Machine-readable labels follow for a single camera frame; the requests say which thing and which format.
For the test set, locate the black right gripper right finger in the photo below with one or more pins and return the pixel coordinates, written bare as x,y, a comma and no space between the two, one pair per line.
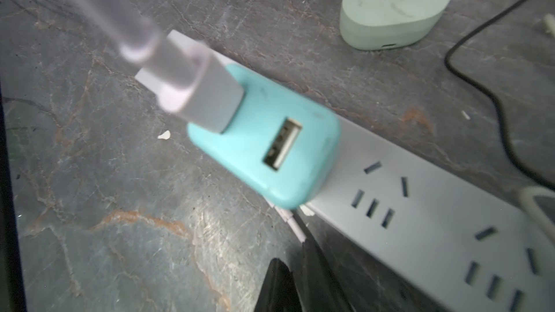
321,288

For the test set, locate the pale green round earbud case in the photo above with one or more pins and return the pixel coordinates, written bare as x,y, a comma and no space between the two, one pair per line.
371,25

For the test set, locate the white power strip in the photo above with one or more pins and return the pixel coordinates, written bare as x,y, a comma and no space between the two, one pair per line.
465,248

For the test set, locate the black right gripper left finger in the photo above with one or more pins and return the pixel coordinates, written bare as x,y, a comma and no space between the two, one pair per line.
278,292

